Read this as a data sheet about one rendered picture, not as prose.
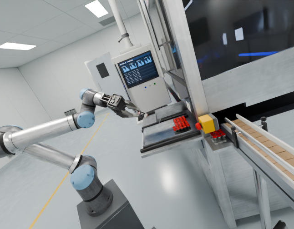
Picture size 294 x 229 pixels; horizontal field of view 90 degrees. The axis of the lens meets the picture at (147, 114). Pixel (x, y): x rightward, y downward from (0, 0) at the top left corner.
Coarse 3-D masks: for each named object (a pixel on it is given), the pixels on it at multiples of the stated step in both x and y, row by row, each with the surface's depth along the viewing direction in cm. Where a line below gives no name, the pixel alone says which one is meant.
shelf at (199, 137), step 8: (144, 120) 146; (152, 120) 139; (192, 120) 111; (192, 128) 102; (200, 136) 90; (168, 144) 94; (176, 144) 91; (184, 144) 91; (144, 152) 96; (152, 152) 93; (160, 152) 93
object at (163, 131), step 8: (168, 120) 118; (144, 128) 121; (152, 128) 121; (160, 128) 118; (168, 128) 113; (144, 136) 112; (152, 136) 111; (160, 136) 107; (168, 136) 103; (176, 136) 95; (144, 144) 102; (152, 144) 97
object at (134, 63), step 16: (128, 48) 165; (144, 48) 165; (128, 64) 168; (144, 64) 170; (128, 80) 173; (144, 80) 176; (160, 80) 178; (144, 96) 182; (160, 96) 184; (144, 112) 188
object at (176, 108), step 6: (180, 102) 149; (162, 108) 151; (168, 108) 151; (174, 108) 146; (180, 108) 141; (186, 108) 136; (156, 114) 148; (162, 114) 142; (168, 114) 137; (174, 114) 126; (156, 120) 128
